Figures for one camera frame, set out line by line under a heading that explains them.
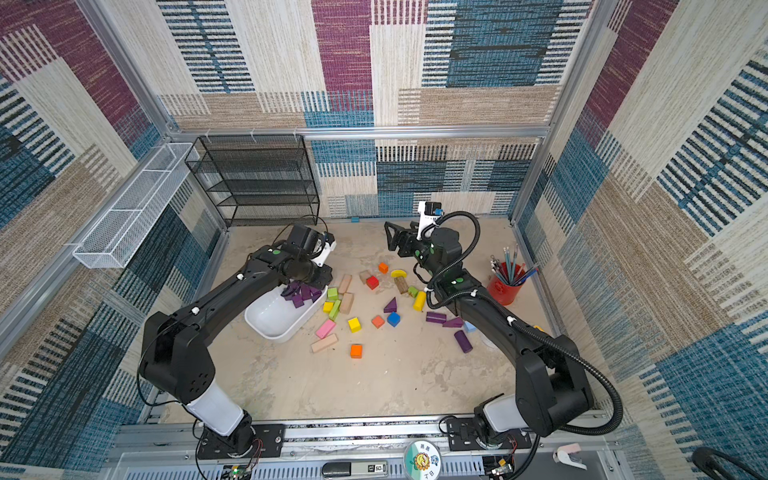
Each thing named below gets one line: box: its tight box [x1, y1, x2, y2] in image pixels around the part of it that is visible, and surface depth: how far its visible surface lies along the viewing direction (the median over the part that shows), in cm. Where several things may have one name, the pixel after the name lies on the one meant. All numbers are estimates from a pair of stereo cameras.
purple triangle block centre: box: [384, 297, 397, 313], surface depth 96 cm
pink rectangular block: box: [316, 319, 336, 339], surface depth 93 cm
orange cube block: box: [350, 344, 363, 359], surface depth 89 cm
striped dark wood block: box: [394, 276, 409, 294], surface depth 103 cm
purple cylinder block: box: [454, 330, 473, 353], surface depth 90 cm
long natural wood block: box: [311, 333, 339, 353], surface depth 91 cm
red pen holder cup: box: [487, 262, 527, 306], surface depth 94 cm
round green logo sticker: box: [404, 439, 442, 480], surface depth 65 cm
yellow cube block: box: [347, 317, 362, 333], surface depth 93 cm
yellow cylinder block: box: [413, 291, 427, 312], surface depth 98 cm
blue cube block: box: [387, 311, 401, 327], surface depth 95 cm
